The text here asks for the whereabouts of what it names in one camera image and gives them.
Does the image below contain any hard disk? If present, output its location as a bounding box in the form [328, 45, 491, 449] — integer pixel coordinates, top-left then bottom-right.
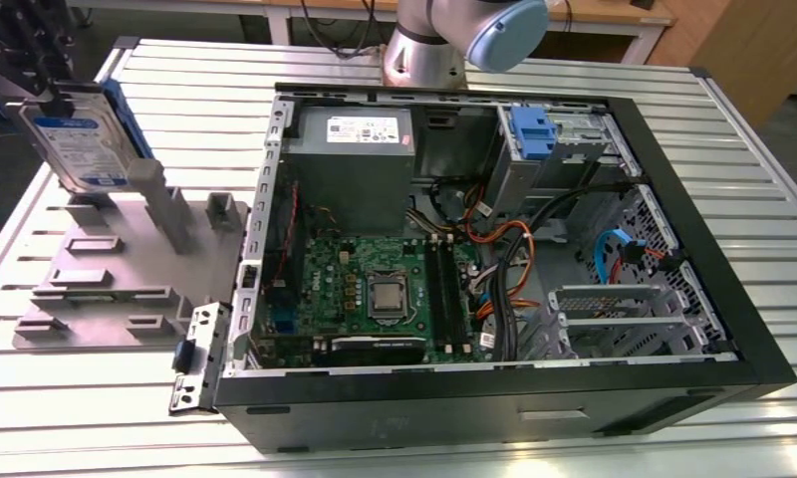
[5, 82, 155, 193]

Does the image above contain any blue data wire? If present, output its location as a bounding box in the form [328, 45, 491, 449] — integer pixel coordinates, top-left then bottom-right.
[598, 226, 640, 285]

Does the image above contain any grey parts rack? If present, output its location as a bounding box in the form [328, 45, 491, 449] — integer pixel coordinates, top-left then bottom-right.
[12, 159, 251, 353]

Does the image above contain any green RAM stick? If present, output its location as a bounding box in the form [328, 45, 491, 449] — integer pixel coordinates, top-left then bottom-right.
[65, 293, 135, 304]

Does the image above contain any grey power supply unit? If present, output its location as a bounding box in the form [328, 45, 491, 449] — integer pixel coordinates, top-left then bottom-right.
[284, 107, 418, 235]

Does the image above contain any metal expansion slot latch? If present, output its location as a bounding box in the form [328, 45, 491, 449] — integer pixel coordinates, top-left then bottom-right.
[168, 300, 235, 417]

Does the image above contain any green motherboard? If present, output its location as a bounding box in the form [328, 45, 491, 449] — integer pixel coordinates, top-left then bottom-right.
[251, 233, 500, 369]

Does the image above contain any CPU socket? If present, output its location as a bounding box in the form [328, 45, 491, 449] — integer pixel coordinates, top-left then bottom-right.
[363, 268, 415, 326]

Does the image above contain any silver CPU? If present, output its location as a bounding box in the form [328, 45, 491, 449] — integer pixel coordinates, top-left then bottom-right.
[371, 284, 406, 311]

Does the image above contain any blue drive carrier latch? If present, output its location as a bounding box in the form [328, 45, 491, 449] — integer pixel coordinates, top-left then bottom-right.
[511, 107, 560, 161]

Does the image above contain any silver drive cage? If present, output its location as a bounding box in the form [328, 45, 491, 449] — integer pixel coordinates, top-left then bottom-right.
[484, 104, 639, 220]

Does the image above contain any black graphics card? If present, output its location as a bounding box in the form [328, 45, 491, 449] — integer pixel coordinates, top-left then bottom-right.
[311, 334, 431, 369]

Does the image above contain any black PC case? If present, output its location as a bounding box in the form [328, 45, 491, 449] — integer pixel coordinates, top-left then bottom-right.
[211, 82, 797, 457]

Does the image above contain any brown wooden cabinet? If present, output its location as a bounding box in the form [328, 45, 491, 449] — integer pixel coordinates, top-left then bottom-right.
[647, 0, 797, 128]

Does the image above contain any orange yellow wire bundle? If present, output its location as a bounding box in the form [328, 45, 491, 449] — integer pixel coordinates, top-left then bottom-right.
[464, 186, 540, 325]

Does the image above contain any thick black cable bundle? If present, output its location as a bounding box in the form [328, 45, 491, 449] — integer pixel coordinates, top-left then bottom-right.
[488, 182, 639, 362]

